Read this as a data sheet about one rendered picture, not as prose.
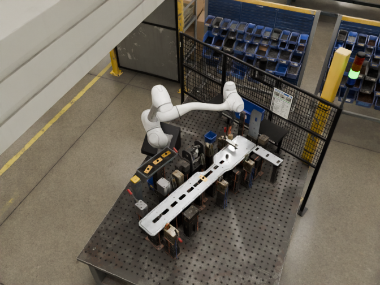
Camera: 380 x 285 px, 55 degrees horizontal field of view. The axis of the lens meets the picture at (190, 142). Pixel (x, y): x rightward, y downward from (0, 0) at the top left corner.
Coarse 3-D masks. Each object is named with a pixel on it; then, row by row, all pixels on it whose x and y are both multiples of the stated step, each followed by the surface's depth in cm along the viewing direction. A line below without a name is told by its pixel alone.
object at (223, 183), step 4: (224, 180) 320; (220, 184) 320; (224, 184) 317; (220, 188) 324; (224, 188) 319; (220, 192) 328; (224, 192) 323; (220, 196) 332; (224, 196) 331; (216, 200) 340; (220, 200) 335; (224, 200) 332; (216, 204) 344; (220, 204) 339; (224, 204) 340; (220, 208) 341; (224, 208) 340
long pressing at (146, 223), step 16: (240, 144) 357; (224, 160) 343; (240, 160) 343; (192, 176) 329; (208, 176) 329; (176, 192) 317; (192, 192) 317; (160, 208) 306; (176, 208) 306; (144, 224) 295; (160, 224) 295
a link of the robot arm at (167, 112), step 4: (164, 104) 304; (168, 104) 305; (160, 108) 305; (164, 108) 304; (168, 108) 304; (172, 108) 305; (160, 112) 305; (164, 112) 304; (168, 112) 304; (172, 112) 304; (176, 112) 304; (160, 116) 304; (164, 116) 303; (168, 116) 304; (172, 116) 305; (176, 116) 306; (160, 120) 306; (164, 120) 306; (168, 120) 307
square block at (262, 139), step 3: (261, 135) 357; (264, 135) 357; (258, 138) 355; (261, 138) 354; (264, 138) 354; (267, 138) 354; (258, 141) 358; (261, 141) 355; (264, 141) 352; (267, 141) 358; (258, 144) 360; (261, 144) 357; (264, 144) 355; (264, 147) 360; (264, 150) 365
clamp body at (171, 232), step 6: (174, 228) 285; (168, 234) 284; (174, 234) 282; (168, 240) 291; (174, 240) 285; (168, 246) 300; (174, 246) 296; (168, 252) 307; (174, 252) 300; (174, 258) 305
